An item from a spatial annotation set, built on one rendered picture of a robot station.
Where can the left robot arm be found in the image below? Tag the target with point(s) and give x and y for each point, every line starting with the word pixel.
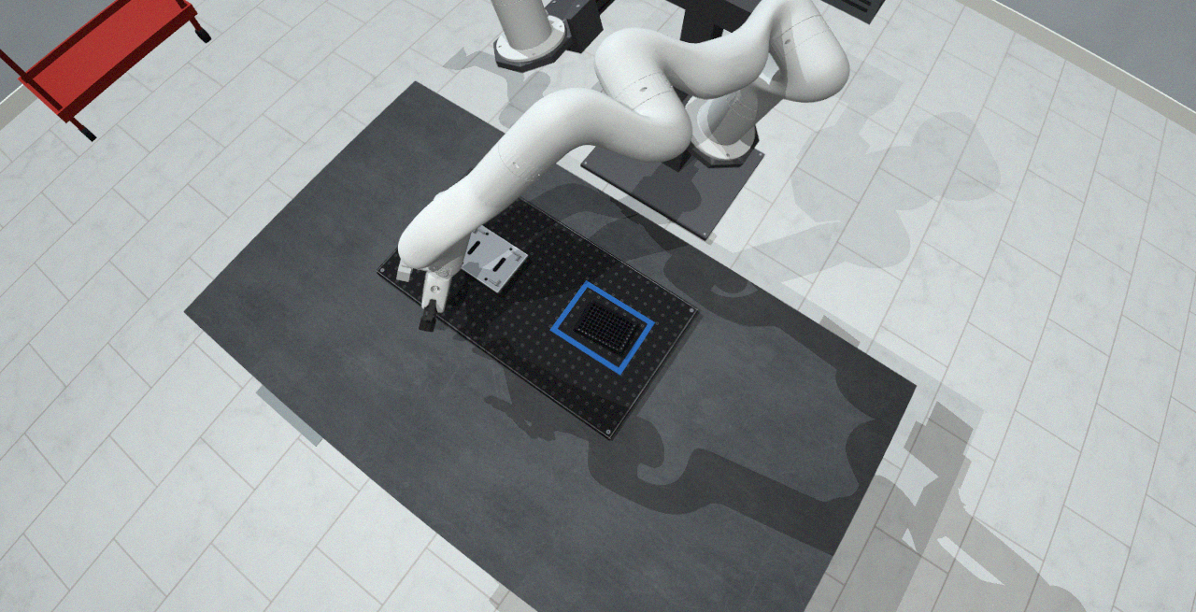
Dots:
pixel 652 127

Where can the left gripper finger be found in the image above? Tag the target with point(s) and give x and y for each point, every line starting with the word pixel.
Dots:
pixel 427 323

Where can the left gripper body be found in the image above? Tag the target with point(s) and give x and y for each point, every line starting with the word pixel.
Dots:
pixel 436 287

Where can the black well plate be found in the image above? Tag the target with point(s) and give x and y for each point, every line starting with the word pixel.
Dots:
pixel 605 327

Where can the blue tape rectangle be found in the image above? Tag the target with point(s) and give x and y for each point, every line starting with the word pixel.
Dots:
pixel 595 356

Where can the black perforated plate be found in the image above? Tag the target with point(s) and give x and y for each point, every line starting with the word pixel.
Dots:
pixel 513 326

